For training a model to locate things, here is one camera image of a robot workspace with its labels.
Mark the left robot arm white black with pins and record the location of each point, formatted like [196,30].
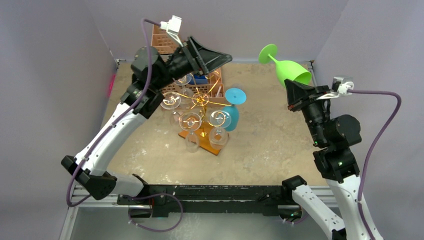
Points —
[151,73]

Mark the gold wire wine glass rack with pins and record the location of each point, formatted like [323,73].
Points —
[204,94]

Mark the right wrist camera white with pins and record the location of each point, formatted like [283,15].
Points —
[340,88]

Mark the clear wine glass hanging front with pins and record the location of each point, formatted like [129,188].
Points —
[218,136]

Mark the small clear goblet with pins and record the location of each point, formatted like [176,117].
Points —
[182,82]

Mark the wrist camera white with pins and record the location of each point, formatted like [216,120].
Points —
[172,28]
[340,88]

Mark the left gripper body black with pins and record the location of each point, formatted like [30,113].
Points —
[186,62]

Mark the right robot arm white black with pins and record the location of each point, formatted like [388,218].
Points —
[334,160]

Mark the green plastic goblet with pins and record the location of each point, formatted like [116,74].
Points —
[285,69]

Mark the clear wine glass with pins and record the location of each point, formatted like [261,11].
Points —
[171,100]
[218,136]

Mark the pink plastic file organizer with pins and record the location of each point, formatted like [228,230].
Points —
[165,47]

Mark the wooden rack base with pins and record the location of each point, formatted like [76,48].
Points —
[203,134]

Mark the tall clear flute glass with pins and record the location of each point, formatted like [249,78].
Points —
[190,122]

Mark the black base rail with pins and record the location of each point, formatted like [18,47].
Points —
[267,200]

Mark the white chalk stick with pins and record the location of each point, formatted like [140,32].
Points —
[218,92]

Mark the blue plastic goblet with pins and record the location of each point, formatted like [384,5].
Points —
[235,97]

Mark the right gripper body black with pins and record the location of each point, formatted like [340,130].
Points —
[305,101]

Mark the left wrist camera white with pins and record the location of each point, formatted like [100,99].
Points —
[172,28]

